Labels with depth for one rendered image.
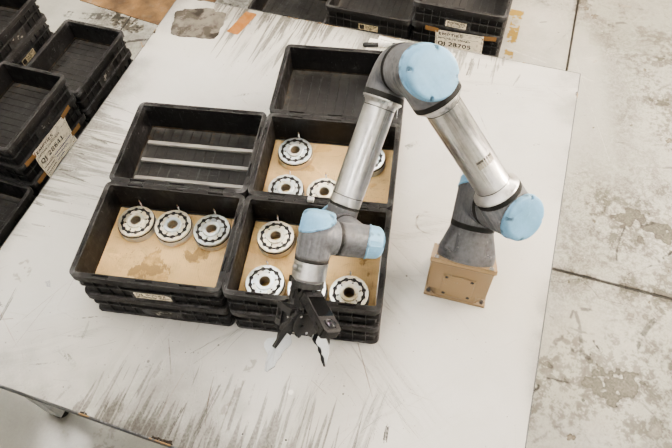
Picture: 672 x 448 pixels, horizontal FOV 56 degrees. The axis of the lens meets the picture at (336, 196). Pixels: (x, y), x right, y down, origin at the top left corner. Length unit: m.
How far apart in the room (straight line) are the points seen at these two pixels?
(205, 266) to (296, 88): 0.70
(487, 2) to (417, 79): 1.73
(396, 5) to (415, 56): 1.82
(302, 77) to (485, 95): 0.65
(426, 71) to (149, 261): 0.93
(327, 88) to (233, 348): 0.89
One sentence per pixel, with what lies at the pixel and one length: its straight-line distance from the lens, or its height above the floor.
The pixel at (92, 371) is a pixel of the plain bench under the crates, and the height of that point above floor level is 0.70.
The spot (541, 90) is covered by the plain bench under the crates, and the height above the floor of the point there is 0.70.
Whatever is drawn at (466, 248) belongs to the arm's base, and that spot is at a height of 0.94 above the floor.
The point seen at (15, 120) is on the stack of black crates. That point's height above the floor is 0.49.
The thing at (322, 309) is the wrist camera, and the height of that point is 1.11.
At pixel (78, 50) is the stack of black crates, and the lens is 3.17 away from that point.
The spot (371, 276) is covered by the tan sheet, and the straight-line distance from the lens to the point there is 1.69.
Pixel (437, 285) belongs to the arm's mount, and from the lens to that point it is 1.76.
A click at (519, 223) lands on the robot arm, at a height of 1.09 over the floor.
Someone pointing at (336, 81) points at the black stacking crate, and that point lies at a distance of 2.11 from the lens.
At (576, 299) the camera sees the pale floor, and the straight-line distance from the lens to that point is 2.72.
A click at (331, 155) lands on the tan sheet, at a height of 0.83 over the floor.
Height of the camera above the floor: 2.33
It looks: 56 degrees down
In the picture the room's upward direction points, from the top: 3 degrees counter-clockwise
